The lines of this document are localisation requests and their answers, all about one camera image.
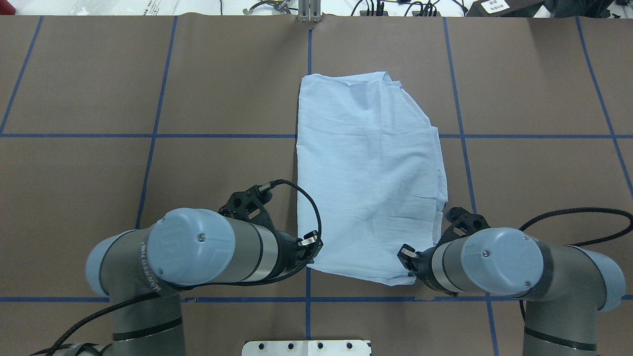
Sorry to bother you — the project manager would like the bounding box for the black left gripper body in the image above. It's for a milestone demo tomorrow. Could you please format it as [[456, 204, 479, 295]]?
[[279, 230, 323, 277]]

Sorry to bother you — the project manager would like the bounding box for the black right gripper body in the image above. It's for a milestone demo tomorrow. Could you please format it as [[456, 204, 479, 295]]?
[[397, 244, 441, 292]]

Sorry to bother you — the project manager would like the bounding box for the light blue button-up shirt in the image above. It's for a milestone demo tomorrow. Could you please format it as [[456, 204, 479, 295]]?
[[296, 72, 448, 286]]

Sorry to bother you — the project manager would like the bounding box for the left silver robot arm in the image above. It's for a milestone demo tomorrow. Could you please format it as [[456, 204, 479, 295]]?
[[38, 207, 323, 356]]

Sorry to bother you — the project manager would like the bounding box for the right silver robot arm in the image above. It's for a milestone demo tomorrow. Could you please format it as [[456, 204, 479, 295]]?
[[397, 227, 626, 356]]

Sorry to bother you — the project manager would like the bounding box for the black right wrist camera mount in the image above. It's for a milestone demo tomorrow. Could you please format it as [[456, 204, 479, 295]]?
[[436, 207, 491, 246]]

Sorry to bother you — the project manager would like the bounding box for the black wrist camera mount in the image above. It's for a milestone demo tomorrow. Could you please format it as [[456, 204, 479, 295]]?
[[218, 183, 275, 230], [436, 207, 491, 246]]

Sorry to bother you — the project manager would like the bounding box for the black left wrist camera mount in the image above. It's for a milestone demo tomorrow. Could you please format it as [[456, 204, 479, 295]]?
[[218, 183, 275, 230]]

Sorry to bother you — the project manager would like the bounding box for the white camera mast base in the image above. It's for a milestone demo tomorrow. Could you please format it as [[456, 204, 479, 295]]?
[[241, 340, 372, 356]]

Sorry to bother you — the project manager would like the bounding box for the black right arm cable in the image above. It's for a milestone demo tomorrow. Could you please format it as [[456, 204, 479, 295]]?
[[518, 208, 633, 317]]

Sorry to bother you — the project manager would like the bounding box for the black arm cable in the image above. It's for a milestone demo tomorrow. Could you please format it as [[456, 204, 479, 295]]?
[[518, 208, 633, 317], [30, 179, 323, 356]]

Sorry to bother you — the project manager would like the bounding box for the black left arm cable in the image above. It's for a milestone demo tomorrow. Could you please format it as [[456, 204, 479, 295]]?
[[30, 179, 323, 356]]

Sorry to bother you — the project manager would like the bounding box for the aluminium frame post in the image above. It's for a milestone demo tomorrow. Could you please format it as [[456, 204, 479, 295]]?
[[298, 0, 322, 23]]

